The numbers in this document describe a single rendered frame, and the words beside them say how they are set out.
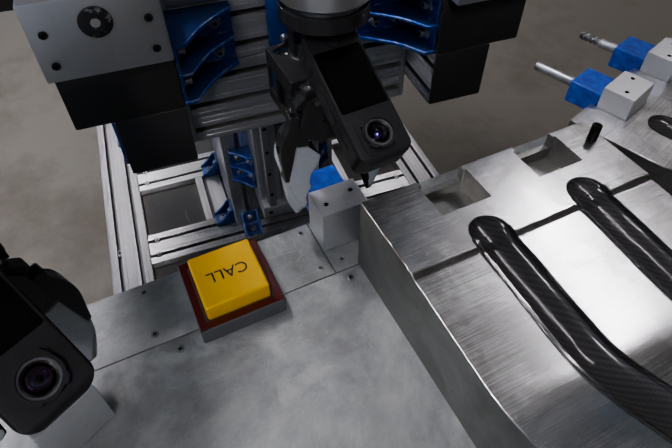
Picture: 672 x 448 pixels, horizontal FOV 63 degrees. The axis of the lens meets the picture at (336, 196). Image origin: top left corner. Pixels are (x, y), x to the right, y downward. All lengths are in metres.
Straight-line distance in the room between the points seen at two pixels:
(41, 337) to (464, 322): 0.28
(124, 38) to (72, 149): 1.45
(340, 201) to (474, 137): 1.47
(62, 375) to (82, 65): 0.40
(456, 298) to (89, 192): 1.57
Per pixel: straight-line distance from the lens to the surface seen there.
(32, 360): 0.33
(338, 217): 0.53
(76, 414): 0.48
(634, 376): 0.45
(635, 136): 0.69
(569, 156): 0.59
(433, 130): 1.98
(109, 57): 0.65
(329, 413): 0.48
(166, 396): 0.51
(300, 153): 0.48
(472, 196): 0.54
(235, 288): 0.50
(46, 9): 0.63
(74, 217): 1.83
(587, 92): 0.71
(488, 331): 0.43
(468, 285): 0.45
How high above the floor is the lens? 1.25
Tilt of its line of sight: 47 degrees down
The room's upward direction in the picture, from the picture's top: straight up
